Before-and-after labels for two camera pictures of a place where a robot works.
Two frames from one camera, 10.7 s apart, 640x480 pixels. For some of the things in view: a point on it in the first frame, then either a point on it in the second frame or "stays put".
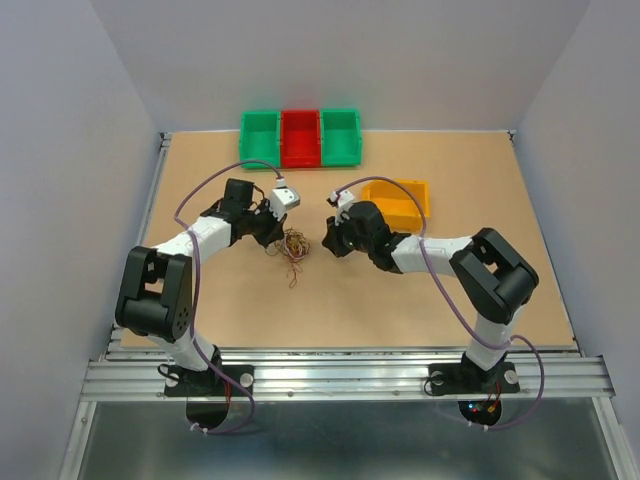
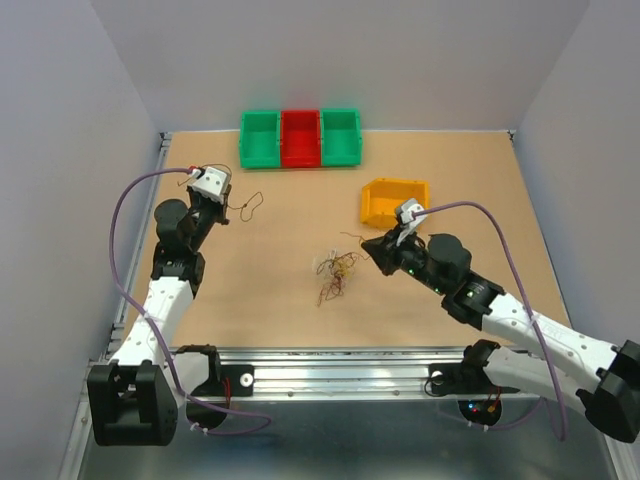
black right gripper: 330,239 -> 384,251
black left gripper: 275,232 -> 219,208
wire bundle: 294,246 -> 337,268
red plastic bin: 300,145 stays put
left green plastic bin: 260,137 stays put
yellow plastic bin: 396,206 stays put
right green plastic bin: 340,138 stays put
